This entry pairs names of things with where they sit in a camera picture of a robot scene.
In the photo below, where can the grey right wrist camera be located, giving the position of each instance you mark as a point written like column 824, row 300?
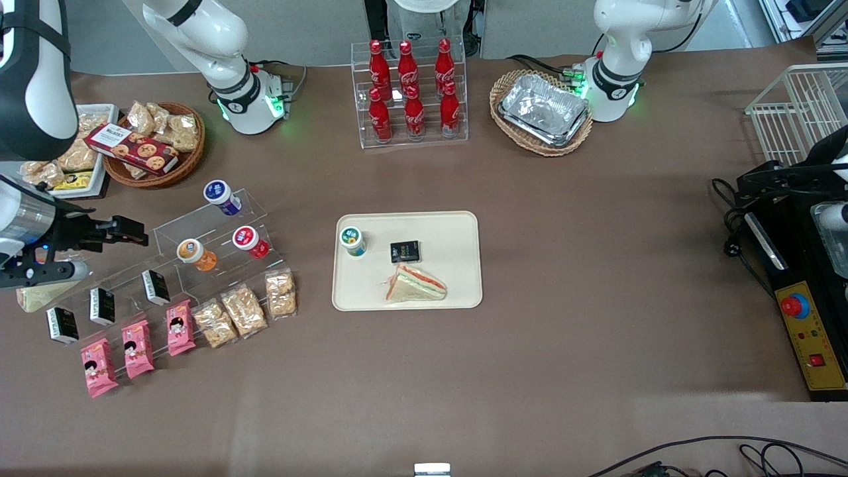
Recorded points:
column 53, row 273

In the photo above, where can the white rectangular container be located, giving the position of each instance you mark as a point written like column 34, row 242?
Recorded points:
column 109, row 109

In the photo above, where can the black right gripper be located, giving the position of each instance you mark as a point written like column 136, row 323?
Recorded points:
column 71, row 230

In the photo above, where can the person in white clothing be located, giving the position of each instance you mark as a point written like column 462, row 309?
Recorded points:
column 424, row 20

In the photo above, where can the single aluminium foil tray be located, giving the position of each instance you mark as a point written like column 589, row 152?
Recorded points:
column 836, row 255

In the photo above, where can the aluminium frame shelf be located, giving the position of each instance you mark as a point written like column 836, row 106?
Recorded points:
column 828, row 20

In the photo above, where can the red cola bottle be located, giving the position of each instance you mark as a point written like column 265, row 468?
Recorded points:
column 444, row 63
column 380, row 119
column 415, row 118
column 407, row 66
column 379, row 66
column 450, row 114

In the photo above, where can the stacked aluminium foil trays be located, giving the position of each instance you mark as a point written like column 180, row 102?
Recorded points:
column 543, row 109

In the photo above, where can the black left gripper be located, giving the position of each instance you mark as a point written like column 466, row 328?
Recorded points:
column 790, row 177

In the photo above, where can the black sealing machine yellow panel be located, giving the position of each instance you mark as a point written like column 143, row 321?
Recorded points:
column 811, row 344

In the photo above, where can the clear acrylic tiered stand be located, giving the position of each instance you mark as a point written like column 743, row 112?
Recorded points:
column 212, row 225

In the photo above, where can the beige plastic tray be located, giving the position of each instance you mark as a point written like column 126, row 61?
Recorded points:
column 450, row 238

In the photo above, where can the clear bag peanut snack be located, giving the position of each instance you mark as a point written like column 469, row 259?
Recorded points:
column 78, row 156
column 136, row 171
column 41, row 173
column 214, row 323
column 184, row 134
column 281, row 294
column 140, row 118
column 161, row 114
column 244, row 311
column 93, row 122

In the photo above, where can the light oval wicker basket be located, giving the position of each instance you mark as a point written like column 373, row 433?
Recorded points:
column 510, row 136

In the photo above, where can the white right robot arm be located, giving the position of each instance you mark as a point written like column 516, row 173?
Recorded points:
column 212, row 40

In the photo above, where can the small black gum box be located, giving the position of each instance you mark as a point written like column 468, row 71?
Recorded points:
column 405, row 252
column 102, row 306
column 63, row 324
column 156, row 287

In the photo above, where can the wrapped triangle sandwich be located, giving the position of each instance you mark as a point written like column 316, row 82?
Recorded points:
column 40, row 298
column 414, row 286

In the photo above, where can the pink snack pack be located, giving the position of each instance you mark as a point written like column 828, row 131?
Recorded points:
column 98, row 368
column 138, row 349
column 180, row 328

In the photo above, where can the small white device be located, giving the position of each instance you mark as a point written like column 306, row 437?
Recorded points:
column 432, row 470

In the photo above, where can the brown round wicker basket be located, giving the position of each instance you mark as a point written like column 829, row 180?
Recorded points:
column 189, row 159

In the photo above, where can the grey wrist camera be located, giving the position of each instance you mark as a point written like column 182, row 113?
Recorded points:
column 831, row 215
column 53, row 273

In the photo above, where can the yellow snack pack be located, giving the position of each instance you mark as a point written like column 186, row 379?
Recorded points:
column 73, row 180

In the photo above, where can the orange gum bottle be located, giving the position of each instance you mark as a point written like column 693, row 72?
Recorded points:
column 192, row 252

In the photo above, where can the green gum bottle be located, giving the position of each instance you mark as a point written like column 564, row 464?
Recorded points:
column 352, row 241

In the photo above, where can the red gum bottle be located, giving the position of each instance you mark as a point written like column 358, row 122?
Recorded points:
column 246, row 237

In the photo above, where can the clear acrylic bottle rack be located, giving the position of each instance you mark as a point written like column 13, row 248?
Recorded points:
column 429, row 142

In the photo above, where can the blue gum bottle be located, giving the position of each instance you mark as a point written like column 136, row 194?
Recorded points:
column 218, row 193

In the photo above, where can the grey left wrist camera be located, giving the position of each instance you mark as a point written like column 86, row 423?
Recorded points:
column 831, row 215

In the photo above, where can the red cookie box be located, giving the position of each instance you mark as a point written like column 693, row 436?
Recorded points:
column 132, row 149

